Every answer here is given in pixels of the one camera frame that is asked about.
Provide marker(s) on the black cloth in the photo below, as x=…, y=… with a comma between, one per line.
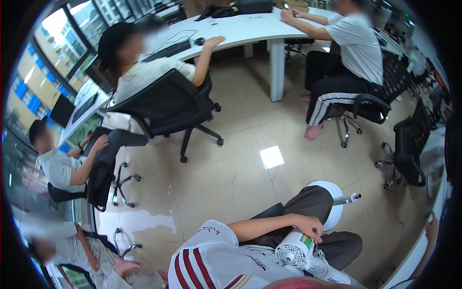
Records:
x=216, y=12

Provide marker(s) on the person's legs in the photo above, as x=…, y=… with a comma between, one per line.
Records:
x=310, y=204

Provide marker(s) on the white table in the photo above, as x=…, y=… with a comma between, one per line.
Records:
x=415, y=253

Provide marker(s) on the person's left hand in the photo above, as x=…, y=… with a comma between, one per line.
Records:
x=306, y=224

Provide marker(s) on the white round fan base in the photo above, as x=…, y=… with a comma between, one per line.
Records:
x=335, y=213

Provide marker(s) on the person's left fingers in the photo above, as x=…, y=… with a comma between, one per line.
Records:
x=318, y=234

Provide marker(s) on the black bag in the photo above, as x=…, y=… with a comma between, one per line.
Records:
x=254, y=6

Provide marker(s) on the black monitor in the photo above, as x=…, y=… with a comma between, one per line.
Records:
x=62, y=111

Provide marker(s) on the white curved desk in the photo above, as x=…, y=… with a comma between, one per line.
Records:
x=238, y=30

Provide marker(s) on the person's right hand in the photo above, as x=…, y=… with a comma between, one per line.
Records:
x=432, y=231

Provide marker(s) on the person's body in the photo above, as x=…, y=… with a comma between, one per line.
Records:
x=220, y=260

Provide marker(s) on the white fan motor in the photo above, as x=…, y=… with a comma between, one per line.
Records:
x=294, y=251

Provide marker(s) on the black computer mouse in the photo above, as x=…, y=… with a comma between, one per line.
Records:
x=199, y=41

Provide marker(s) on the black office chair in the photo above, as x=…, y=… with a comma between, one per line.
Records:
x=409, y=151
x=299, y=45
x=101, y=173
x=169, y=104
x=382, y=90

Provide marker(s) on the black keyboard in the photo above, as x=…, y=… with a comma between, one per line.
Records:
x=168, y=50
x=85, y=107

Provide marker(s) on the chrome chair base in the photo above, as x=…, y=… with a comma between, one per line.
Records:
x=124, y=244

